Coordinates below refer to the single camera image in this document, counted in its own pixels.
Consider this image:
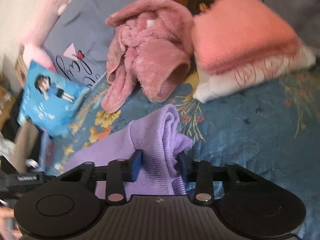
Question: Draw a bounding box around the purple sweatshirt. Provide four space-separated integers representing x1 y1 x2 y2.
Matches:
63 103 194 199

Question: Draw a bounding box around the person's left hand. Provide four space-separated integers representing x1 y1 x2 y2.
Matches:
0 206 22 240

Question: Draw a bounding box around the folded beige garment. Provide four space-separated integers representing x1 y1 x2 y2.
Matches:
11 121 41 173

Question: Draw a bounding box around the blue gold patterned quilt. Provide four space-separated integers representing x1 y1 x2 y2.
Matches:
47 65 319 239

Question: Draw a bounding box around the folded white floral cloth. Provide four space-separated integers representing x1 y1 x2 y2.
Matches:
193 45 316 103

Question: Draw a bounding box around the blue cartoon police pillow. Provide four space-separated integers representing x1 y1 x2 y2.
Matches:
17 61 89 137

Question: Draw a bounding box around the pink fleece garment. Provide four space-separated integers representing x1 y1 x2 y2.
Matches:
101 0 193 113

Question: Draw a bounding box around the grey printed sofa cover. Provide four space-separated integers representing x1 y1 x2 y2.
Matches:
43 0 137 87

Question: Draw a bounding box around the folded pink towel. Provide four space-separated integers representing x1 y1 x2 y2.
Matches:
191 0 301 75

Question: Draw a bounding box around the pink plush toy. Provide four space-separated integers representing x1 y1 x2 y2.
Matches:
1 0 72 70

